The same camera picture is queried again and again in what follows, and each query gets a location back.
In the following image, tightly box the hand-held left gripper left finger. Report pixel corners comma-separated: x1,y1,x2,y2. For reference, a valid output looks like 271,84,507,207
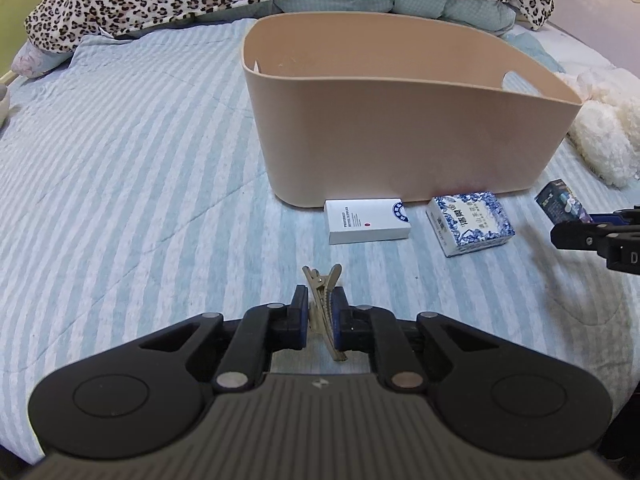
140,285,309,394

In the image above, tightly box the beige plastic storage bin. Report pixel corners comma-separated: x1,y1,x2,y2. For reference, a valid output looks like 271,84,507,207
241,11,584,210

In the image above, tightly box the yellow-green furniture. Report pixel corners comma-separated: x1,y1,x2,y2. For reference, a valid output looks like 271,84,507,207
0,0,88,83

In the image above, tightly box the white cardboard box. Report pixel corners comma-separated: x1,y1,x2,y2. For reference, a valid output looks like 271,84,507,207
323,198,413,246

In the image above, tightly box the white fluffy plush toy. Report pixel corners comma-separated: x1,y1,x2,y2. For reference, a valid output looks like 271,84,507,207
552,70,640,189

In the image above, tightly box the light blue quilted comforter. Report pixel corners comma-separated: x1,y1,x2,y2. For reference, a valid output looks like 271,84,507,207
192,0,617,77

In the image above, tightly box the small dark blue box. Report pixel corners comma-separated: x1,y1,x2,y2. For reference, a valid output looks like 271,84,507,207
534,178,595,224

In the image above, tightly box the blue striped bed sheet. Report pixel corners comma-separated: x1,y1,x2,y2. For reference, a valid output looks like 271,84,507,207
0,17,640,466

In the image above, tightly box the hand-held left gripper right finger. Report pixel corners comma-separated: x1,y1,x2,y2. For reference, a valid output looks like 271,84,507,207
333,286,502,392

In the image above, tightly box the blue and white patterned box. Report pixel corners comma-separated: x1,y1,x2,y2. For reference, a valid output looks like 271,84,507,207
426,191,516,259

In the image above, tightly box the metal hair clip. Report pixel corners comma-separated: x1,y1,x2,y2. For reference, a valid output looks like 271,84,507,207
301,263,349,362

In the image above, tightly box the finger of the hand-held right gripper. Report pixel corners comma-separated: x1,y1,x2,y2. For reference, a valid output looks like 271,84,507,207
550,220,640,276
589,204,640,229

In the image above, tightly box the pale floral pillow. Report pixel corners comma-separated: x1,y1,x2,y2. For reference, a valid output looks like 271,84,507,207
10,39,77,79

